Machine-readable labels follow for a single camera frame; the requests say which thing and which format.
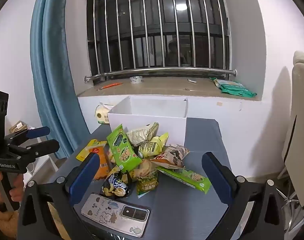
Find blue curtain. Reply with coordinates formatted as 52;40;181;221
30;0;90;159

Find yellow-green snack packet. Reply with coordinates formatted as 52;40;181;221
137;132;169;159

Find person's left hand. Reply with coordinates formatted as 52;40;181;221
0;170;25;203

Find small dark green snack packet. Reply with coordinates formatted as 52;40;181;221
136;171;159;197

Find brown white snack packet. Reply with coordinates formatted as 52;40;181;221
150;144;190;171

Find beige snack packet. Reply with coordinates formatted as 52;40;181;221
126;122;160;147

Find metal window grille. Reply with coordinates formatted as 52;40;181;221
79;0;238;83

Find black chips packet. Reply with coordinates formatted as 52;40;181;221
99;166;132;201

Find white shelf unit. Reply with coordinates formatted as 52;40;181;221
24;152;60;183

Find orange snack packet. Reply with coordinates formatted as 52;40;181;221
92;145;112;181

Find metal chair base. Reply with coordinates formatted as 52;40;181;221
274;171;304;232

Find small cardboard box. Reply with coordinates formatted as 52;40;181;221
9;120;30;134

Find person's left forearm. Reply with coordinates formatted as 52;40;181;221
0;201;19;240

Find orange pen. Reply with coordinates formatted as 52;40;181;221
97;82;124;91

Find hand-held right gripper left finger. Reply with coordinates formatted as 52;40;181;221
17;152;100;240

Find white chair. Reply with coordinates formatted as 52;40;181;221
282;50;304;208

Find white cardboard box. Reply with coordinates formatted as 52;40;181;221
107;96;188;147

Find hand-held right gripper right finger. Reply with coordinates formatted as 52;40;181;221
201;152;285;240

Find green white plastic packets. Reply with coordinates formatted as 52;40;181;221
209;77;258;98

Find smartphone with cartoon case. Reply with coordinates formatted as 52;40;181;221
80;192;152;238

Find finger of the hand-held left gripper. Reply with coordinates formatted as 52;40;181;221
9;139;60;165
4;126;50;146

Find long green snack packet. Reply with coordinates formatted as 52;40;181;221
156;166;212;195

